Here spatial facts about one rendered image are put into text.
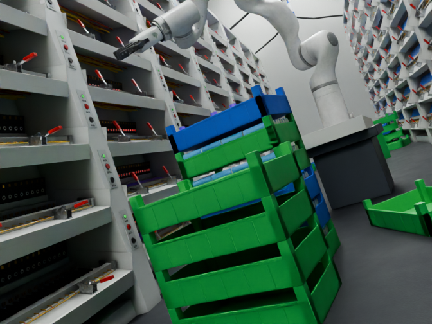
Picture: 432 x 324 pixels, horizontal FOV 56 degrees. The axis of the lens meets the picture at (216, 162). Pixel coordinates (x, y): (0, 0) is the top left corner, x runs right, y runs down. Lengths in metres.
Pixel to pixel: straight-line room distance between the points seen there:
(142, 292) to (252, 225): 0.60
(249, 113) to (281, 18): 0.88
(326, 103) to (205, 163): 0.87
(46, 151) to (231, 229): 0.55
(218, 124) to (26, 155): 0.47
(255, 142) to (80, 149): 0.50
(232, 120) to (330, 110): 0.85
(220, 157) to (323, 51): 0.91
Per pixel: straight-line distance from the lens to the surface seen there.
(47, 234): 1.00
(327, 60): 1.85
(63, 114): 1.29
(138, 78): 1.96
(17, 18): 1.27
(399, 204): 1.37
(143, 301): 1.25
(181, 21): 1.51
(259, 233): 0.72
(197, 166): 1.10
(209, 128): 1.07
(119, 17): 1.87
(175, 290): 0.85
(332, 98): 1.83
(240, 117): 1.03
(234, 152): 1.05
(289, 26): 1.85
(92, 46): 1.54
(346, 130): 1.65
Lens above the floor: 0.30
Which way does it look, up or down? 2 degrees up
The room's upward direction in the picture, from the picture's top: 20 degrees counter-clockwise
